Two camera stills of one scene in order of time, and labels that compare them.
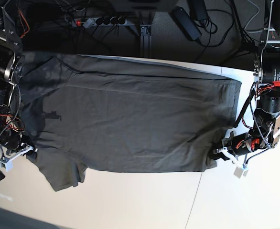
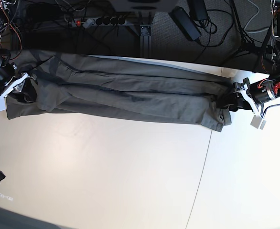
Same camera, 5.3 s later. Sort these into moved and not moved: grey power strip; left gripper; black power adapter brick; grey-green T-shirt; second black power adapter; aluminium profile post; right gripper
Moved: left gripper; right gripper; grey-green T-shirt
Not moved: aluminium profile post; grey power strip; black power adapter brick; second black power adapter
